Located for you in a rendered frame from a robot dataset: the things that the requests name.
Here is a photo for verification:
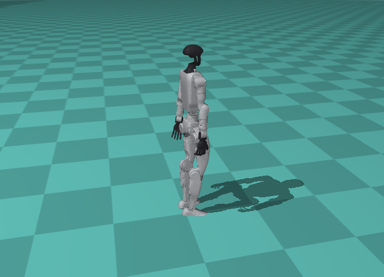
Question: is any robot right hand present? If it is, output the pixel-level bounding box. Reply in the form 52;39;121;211
194;132;208;156

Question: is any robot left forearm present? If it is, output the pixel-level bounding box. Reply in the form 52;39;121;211
176;98;184;122

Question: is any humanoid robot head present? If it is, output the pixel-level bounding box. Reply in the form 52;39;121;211
183;44;203;74

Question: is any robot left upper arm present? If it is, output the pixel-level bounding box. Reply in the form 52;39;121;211
178;70;182;101

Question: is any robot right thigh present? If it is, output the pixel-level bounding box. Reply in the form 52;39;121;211
188;127;210;178

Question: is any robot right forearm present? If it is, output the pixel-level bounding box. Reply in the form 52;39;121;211
198;105;209;138

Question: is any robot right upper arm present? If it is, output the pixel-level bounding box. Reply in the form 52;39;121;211
193;76;209;111

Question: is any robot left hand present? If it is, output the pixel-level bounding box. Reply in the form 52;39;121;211
172;117;185;140

